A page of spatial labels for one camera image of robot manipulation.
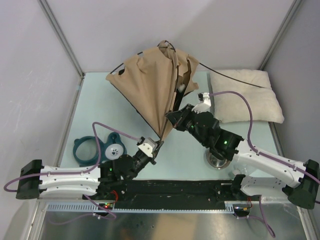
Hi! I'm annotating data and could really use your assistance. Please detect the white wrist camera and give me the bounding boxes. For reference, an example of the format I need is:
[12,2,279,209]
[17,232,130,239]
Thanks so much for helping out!
[192,92,211,114]
[137,137,158,158]

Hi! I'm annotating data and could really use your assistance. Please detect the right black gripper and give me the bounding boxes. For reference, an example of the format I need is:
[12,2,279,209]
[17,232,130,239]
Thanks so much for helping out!
[166,103,209,146]

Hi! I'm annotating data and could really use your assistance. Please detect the cream fluffy cushion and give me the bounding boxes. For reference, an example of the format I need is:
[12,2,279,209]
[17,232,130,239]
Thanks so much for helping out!
[210,69,285,124]

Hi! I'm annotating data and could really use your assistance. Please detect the white paw print bowl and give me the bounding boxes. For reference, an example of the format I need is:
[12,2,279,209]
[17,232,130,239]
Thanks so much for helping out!
[104,143,125,161]

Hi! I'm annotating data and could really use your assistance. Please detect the beige fabric pet tent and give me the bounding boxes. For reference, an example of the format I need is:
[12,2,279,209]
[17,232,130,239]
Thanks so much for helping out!
[106,46,200,141]

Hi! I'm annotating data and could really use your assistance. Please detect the black tent pole front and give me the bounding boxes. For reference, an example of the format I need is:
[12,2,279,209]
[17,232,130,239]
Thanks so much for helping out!
[156,41,181,141]

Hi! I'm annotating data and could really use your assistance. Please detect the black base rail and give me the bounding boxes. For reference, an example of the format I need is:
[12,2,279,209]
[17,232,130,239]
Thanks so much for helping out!
[90,180,259,210]

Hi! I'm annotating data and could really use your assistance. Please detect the white pompom toy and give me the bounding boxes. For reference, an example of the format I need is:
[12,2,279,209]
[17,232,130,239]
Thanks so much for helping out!
[177,84,186,93]

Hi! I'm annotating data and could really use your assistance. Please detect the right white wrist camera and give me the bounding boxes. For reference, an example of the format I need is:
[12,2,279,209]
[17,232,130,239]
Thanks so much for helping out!
[192,92,211,114]

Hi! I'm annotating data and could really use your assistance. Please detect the left aluminium frame post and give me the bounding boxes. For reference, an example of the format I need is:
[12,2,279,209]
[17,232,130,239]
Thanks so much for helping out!
[37,0,85,79]

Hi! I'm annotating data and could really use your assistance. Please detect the teal double bowl stand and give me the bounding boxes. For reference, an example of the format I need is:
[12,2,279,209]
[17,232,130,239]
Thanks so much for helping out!
[72,132,127,167]

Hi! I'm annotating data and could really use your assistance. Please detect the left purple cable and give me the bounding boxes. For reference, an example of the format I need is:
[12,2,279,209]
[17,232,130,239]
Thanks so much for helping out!
[3,121,141,193]

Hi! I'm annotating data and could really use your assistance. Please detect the white slotted cable duct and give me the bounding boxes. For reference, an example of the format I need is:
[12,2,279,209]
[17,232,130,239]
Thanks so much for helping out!
[46,201,235,214]

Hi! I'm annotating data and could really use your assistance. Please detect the steel pet bowl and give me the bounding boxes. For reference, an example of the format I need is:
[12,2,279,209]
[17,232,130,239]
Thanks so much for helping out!
[204,150,231,170]

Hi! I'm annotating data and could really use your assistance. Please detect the aluminium frame post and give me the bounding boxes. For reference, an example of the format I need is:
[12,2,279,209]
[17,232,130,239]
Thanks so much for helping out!
[258,0,303,71]
[37,0,85,79]

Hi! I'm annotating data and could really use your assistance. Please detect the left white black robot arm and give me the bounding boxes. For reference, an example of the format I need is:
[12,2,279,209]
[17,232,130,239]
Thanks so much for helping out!
[15,138,163,200]

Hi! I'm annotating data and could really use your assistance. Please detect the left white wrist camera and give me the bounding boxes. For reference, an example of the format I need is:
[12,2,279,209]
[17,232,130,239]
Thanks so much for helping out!
[137,137,158,158]

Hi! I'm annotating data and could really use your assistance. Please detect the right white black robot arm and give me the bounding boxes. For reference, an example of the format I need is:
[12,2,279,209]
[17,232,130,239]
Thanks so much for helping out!
[165,104,320,210]

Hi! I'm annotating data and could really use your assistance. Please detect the right aluminium frame post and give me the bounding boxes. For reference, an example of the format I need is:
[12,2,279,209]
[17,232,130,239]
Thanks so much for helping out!
[258,0,303,71]

